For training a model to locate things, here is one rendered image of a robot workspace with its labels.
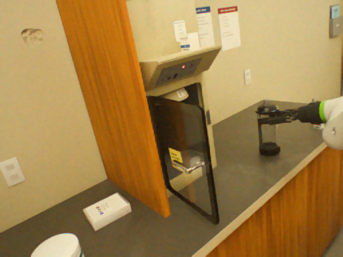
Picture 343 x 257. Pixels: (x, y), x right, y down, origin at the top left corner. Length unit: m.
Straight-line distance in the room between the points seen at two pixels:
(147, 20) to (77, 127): 0.62
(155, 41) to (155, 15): 0.09
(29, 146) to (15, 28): 0.49
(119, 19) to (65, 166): 0.78
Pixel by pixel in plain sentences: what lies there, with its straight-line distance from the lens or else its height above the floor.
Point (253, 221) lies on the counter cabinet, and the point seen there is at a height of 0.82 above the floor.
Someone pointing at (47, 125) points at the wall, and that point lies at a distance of 1.30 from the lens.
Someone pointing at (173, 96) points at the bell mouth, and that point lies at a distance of 1.09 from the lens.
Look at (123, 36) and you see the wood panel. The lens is 0.84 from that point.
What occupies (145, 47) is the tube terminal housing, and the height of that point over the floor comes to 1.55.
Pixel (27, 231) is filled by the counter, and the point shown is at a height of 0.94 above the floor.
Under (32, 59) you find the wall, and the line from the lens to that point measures 1.27.
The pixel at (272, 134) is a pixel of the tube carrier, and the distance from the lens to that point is 1.34.
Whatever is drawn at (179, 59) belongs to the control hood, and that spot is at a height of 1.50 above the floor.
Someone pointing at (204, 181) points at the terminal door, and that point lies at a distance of 0.83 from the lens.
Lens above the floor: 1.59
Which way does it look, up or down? 20 degrees down
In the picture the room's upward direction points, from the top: 11 degrees counter-clockwise
